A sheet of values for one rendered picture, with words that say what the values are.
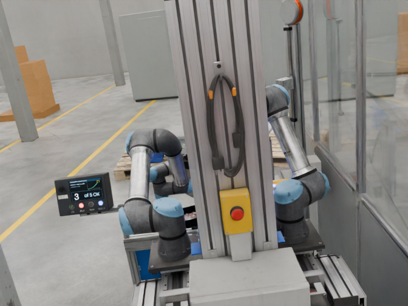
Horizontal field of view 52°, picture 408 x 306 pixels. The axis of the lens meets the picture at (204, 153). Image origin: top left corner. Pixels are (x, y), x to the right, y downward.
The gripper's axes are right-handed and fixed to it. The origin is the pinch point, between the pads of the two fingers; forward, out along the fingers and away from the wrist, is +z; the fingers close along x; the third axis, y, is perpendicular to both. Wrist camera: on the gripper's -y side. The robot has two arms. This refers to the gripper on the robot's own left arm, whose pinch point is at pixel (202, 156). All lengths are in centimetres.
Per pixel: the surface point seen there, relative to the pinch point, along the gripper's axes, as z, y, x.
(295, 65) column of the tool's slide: 81, -6, -36
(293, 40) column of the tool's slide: 81, -7, -52
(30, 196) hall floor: -31, 353, 81
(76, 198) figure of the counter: -72, 14, 1
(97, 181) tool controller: -61, 8, -5
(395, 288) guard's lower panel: 15, -103, 54
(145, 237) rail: -45, 3, 32
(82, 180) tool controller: -67, 12, -7
